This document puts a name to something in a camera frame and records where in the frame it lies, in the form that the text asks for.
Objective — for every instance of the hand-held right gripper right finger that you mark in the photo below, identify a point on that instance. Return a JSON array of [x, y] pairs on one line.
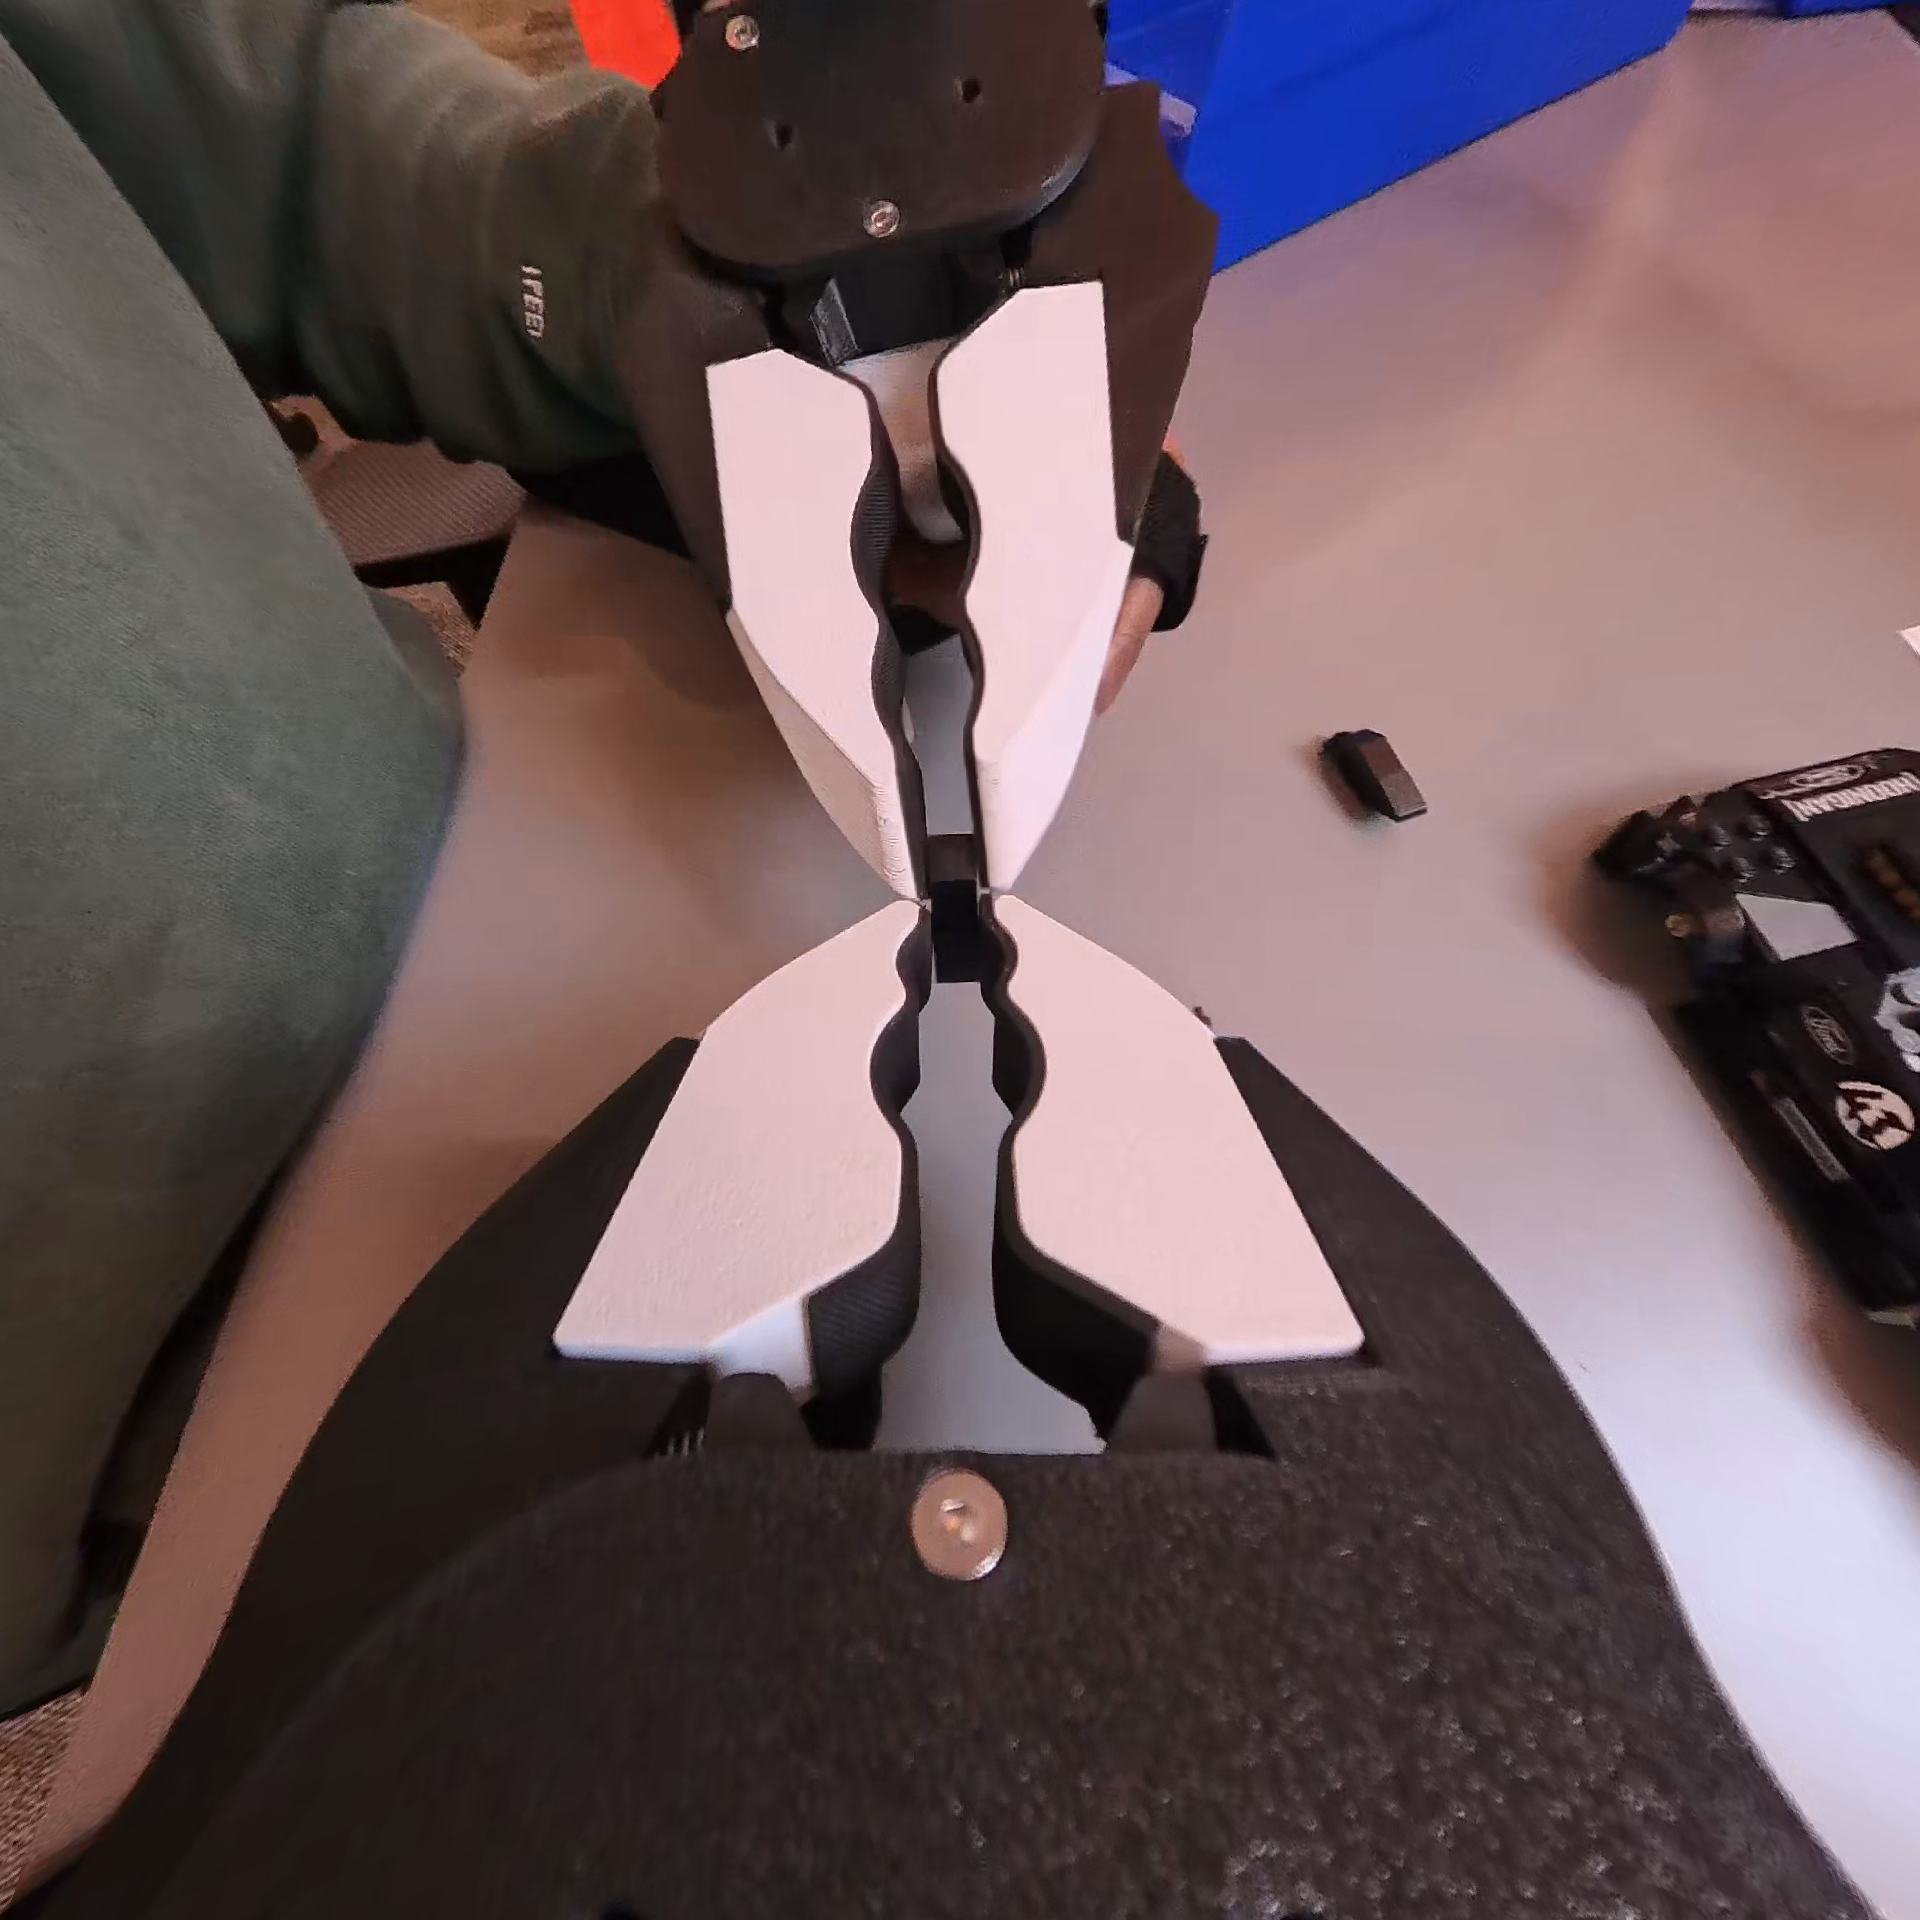
[[1186, 1185]]

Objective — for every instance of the long black lego piece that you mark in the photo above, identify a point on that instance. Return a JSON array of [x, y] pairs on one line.
[[1374, 774]]

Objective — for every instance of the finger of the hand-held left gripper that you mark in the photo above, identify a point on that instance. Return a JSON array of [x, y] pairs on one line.
[[797, 570], [1052, 510]]

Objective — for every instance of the black lego car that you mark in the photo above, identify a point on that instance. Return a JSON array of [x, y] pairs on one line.
[[1785, 1021]]

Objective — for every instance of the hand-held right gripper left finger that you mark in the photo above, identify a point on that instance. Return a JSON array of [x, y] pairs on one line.
[[752, 1185]]

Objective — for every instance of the orange striped object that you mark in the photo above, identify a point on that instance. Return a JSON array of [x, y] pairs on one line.
[[627, 36]]

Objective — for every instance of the blue storage bin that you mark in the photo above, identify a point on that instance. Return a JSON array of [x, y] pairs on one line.
[[1411, 104]]

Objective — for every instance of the person's left hand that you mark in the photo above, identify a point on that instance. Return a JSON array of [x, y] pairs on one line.
[[1129, 647]]

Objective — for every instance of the small black lego piece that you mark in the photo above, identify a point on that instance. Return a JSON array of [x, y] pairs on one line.
[[954, 901]]

